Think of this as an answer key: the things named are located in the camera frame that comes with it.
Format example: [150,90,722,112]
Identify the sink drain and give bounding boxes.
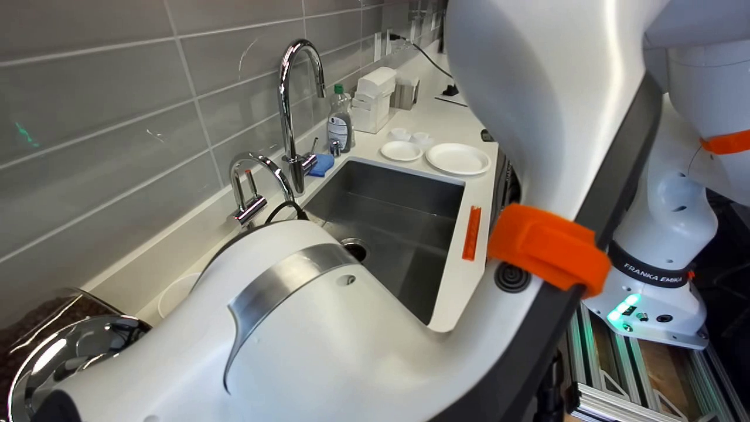
[341,241,370,266]

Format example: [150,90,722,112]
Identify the stainless steel sink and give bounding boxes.
[299,160,466,326]

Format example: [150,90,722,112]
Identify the small clear lid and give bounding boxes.
[387,128,433,147]

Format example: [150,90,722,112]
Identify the narrow orange strap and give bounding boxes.
[699,128,750,158]

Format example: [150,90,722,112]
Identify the small white plate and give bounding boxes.
[378,138,425,164]

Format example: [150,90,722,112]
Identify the black cable bundle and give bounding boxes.
[432,72,666,422]

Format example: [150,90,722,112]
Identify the large white plate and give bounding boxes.
[425,140,491,178]

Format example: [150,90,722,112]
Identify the wide orange strap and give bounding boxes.
[488,203,613,296]

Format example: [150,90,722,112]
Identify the blue sponge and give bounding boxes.
[304,151,338,178]

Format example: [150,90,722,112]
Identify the orange strip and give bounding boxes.
[459,204,486,262]

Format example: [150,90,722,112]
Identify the soap bottle with green cap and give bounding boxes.
[326,82,356,158]

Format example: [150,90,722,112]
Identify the tall chrome faucet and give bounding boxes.
[276,38,329,194]

